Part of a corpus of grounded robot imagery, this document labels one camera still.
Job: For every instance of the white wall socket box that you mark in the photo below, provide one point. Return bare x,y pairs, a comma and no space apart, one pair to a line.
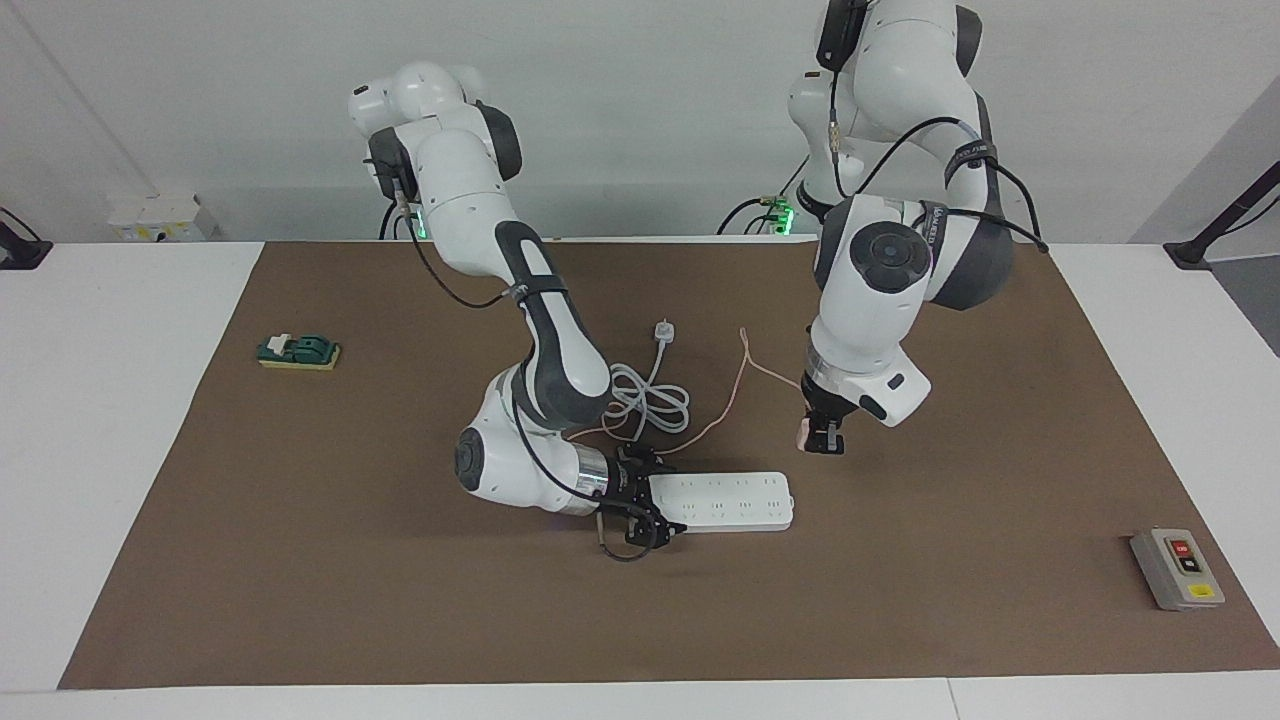
160,220

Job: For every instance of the grey on-off switch box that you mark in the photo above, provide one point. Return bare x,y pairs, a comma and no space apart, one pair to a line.
1165,575

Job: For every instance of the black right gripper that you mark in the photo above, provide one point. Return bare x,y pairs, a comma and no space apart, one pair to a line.
628,495

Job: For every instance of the green circuit board module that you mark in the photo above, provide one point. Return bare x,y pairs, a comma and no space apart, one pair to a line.
300,350

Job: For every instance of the pink charger adapter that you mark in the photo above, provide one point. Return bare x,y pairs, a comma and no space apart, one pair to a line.
802,436

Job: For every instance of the brown table mat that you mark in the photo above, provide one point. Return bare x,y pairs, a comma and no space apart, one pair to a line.
400,600

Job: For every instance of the white power strip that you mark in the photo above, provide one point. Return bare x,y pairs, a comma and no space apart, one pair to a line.
730,500

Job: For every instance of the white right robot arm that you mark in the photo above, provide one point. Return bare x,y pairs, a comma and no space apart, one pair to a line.
450,180

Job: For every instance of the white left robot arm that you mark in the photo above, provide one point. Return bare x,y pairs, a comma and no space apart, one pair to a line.
880,300

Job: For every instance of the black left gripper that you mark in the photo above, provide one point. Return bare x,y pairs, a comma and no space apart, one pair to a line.
826,408

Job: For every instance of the black clamp stand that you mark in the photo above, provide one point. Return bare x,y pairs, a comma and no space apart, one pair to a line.
1190,252
25,255

